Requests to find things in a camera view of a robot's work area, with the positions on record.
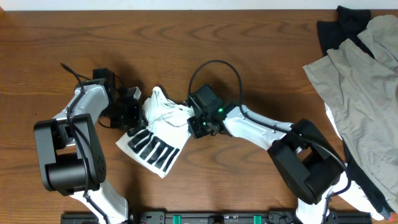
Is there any white t-shirt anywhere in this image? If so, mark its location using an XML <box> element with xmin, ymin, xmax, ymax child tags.
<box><xmin>116</xmin><ymin>86</ymin><xmax>194</xmax><ymax>178</ymax></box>

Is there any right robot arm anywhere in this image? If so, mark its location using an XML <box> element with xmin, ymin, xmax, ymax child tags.
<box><xmin>187</xmin><ymin>100</ymin><xmax>346</xmax><ymax>223</ymax></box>

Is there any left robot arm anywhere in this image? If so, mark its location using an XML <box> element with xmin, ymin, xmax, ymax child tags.
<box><xmin>34</xmin><ymin>78</ymin><xmax>142</xmax><ymax>223</ymax></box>

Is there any grey-beige garment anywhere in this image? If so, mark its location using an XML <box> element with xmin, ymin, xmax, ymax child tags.
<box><xmin>303</xmin><ymin>15</ymin><xmax>397</xmax><ymax>210</ymax></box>

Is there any black garment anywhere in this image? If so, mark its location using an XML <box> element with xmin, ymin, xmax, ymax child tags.
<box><xmin>317</xmin><ymin>6</ymin><xmax>374</xmax><ymax>58</ymax></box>

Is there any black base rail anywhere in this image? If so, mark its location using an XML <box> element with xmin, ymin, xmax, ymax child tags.
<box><xmin>60</xmin><ymin>211</ymin><xmax>373</xmax><ymax>224</ymax></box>

